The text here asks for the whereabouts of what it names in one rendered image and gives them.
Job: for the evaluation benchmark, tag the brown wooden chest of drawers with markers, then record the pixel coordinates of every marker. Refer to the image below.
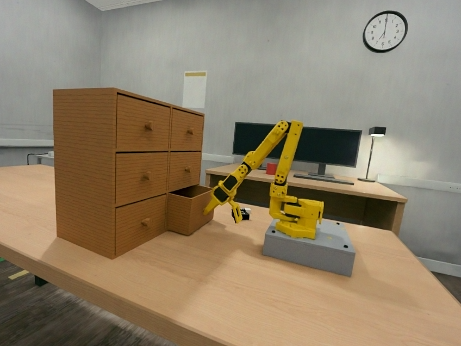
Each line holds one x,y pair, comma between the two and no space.
84,133

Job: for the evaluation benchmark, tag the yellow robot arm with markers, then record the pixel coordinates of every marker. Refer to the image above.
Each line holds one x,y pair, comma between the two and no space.
306,211

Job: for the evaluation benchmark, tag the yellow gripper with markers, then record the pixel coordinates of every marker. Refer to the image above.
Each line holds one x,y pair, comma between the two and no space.
220,196

